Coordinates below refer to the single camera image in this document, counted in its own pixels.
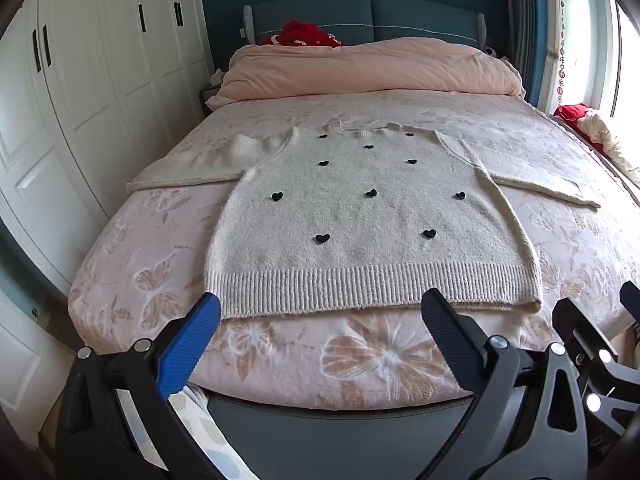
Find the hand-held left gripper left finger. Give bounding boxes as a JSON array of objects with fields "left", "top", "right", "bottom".
[{"left": 55, "top": 291, "right": 222, "bottom": 480}]

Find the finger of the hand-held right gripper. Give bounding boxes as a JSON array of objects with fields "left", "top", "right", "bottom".
[
  {"left": 551, "top": 297, "right": 624, "bottom": 377},
  {"left": 619, "top": 280, "right": 640, "bottom": 322}
]

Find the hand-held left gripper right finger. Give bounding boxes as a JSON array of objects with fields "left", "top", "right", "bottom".
[{"left": 415, "top": 287, "right": 589, "bottom": 480}]

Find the cream sweater with black hearts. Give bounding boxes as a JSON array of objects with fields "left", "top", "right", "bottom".
[{"left": 126, "top": 120, "right": 601, "bottom": 320}]

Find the white leaf patterned sheet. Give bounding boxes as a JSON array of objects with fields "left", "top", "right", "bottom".
[{"left": 167, "top": 385, "right": 261, "bottom": 480}]

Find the pink floral bed blanket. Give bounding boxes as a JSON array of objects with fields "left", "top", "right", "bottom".
[{"left": 67, "top": 92, "right": 640, "bottom": 411}]

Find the white cloth by window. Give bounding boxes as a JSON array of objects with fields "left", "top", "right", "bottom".
[{"left": 575, "top": 110, "right": 640, "bottom": 183}]

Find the white panelled door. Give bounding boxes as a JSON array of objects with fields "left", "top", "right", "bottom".
[{"left": 0, "top": 287, "right": 48, "bottom": 443}]

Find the red cloth by window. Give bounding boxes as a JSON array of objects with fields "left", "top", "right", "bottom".
[{"left": 552, "top": 102, "right": 594, "bottom": 136}]

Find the window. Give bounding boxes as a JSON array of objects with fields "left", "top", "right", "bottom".
[{"left": 564, "top": 0, "right": 640, "bottom": 126}]

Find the dark nightstand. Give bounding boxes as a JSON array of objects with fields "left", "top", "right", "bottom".
[{"left": 199, "top": 87, "right": 222, "bottom": 117}]

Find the white wardrobe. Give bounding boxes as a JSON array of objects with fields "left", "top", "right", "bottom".
[{"left": 0, "top": 0, "right": 213, "bottom": 301}]

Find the white curtain with red trim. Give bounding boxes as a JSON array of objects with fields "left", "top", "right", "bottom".
[{"left": 546, "top": 0, "right": 572, "bottom": 117}]

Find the grey curtain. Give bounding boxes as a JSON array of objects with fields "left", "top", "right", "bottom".
[{"left": 504, "top": 0, "right": 549, "bottom": 111}]

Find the pink duvet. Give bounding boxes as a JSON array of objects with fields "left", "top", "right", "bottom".
[{"left": 206, "top": 37, "right": 527, "bottom": 111}]

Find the blue padded headboard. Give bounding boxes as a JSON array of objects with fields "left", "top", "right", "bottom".
[{"left": 242, "top": 0, "right": 488, "bottom": 52}]

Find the red cloth on bed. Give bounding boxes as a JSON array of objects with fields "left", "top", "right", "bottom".
[{"left": 260, "top": 19, "right": 351, "bottom": 50}]

